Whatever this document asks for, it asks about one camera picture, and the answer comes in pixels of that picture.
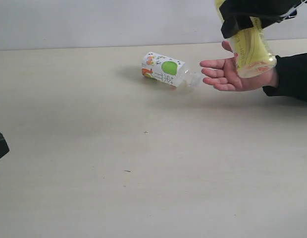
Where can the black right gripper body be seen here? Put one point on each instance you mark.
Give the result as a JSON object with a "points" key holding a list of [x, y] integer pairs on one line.
{"points": [[241, 12]]}

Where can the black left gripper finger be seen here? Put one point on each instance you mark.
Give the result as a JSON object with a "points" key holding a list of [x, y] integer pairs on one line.
{"points": [[4, 148]]}

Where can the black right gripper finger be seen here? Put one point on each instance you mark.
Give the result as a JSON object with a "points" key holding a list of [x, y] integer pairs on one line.
{"points": [[235, 24]]}

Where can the yellow bottle with red cap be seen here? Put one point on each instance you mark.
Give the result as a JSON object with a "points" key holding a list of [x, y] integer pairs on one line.
{"points": [[251, 52]]}

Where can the tea bottle with apple label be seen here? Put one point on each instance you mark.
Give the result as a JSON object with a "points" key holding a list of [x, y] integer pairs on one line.
{"points": [[170, 71]]}

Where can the person's open receiving hand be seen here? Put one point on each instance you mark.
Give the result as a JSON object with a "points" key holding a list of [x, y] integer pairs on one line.
{"points": [[222, 75]]}

